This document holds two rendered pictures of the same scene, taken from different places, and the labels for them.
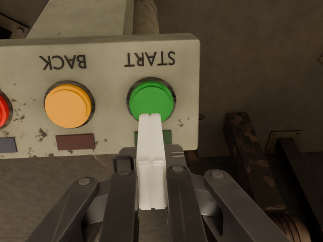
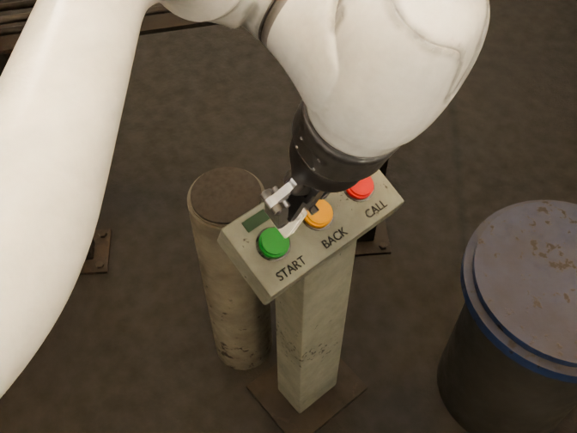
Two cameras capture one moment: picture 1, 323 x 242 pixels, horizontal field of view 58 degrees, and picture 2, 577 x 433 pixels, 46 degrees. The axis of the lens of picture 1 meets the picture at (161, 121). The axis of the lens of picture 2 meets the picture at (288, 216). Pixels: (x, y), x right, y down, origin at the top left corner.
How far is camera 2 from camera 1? 0.63 m
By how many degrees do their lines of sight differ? 27
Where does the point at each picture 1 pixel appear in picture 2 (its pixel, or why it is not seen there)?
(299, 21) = not seen: outside the picture
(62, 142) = not seen: hidden behind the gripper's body
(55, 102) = (326, 211)
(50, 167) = (219, 91)
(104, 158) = (243, 175)
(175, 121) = (250, 240)
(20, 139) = not seen: hidden behind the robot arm
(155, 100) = (274, 246)
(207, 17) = (157, 395)
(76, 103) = (315, 217)
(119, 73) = (301, 249)
